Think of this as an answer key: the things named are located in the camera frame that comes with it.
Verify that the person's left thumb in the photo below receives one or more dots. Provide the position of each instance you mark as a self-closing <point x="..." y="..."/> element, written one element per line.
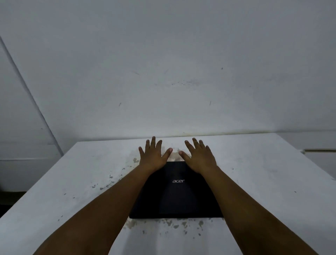
<point x="167" y="154"/>

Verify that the person's left hand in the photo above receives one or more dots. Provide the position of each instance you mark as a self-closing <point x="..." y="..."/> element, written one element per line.
<point x="153" y="159"/>

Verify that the person's right thumb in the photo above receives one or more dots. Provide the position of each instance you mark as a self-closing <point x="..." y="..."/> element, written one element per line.
<point x="184" y="156"/>

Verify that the person's left forearm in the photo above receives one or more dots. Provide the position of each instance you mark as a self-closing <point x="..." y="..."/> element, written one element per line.
<point x="105" y="210"/>

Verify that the person's left middle finger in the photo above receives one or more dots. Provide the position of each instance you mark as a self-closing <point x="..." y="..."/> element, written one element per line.
<point x="153" y="143"/>

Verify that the person's right little finger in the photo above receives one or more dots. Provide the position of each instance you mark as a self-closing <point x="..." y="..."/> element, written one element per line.
<point x="208" y="150"/>

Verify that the person's right forearm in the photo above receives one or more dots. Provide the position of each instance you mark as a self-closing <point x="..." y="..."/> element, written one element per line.
<point x="249" y="210"/>

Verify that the person's right hand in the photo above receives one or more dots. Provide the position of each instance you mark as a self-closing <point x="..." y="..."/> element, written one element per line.
<point x="200" y="160"/>

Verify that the person's left little finger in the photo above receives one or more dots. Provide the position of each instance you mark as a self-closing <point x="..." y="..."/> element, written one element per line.
<point x="141" y="152"/>

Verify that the black closed laptop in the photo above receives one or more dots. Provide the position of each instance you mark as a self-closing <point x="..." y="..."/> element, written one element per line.
<point x="178" y="194"/>

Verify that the person's right middle finger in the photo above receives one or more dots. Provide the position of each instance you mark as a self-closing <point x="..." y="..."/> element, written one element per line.
<point x="196" y="144"/>

